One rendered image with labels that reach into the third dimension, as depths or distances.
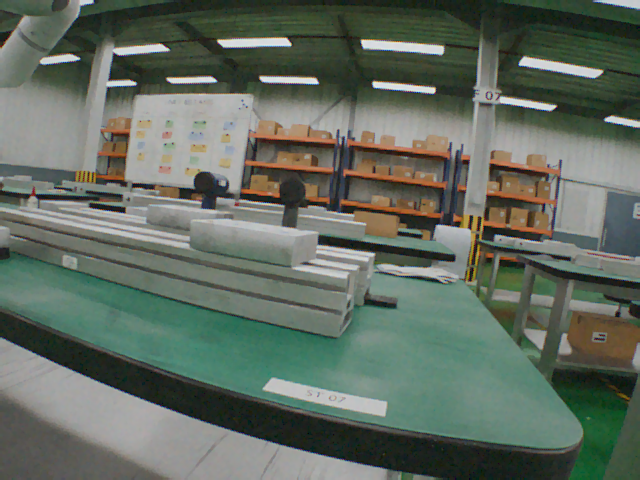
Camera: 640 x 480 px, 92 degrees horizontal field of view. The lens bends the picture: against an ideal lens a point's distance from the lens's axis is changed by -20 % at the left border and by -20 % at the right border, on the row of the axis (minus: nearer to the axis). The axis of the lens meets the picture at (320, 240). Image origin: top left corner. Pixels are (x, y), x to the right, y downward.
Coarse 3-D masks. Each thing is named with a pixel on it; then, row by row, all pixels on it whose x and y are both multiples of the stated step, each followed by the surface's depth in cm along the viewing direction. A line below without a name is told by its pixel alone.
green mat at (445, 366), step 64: (64, 320) 39; (128, 320) 43; (192, 320) 47; (384, 320) 59; (448, 320) 63; (256, 384) 33; (320, 384) 35; (384, 384) 36; (448, 384) 37; (512, 384) 38
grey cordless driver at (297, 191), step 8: (288, 184) 83; (296, 184) 83; (280, 192) 84; (288, 192) 84; (296, 192) 84; (304, 192) 84; (288, 200) 84; (296, 200) 84; (288, 208) 88; (296, 208) 89; (288, 216) 87; (296, 216) 89; (288, 224) 87; (296, 224) 90
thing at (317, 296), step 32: (0, 224) 66; (32, 224) 65; (64, 224) 60; (96, 224) 67; (32, 256) 64; (64, 256) 61; (96, 256) 60; (128, 256) 56; (160, 256) 55; (192, 256) 53; (224, 256) 52; (160, 288) 55; (192, 288) 53; (224, 288) 53; (256, 288) 51; (288, 288) 49; (320, 288) 49; (352, 288) 54; (256, 320) 51; (288, 320) 50; (320, 320) 48
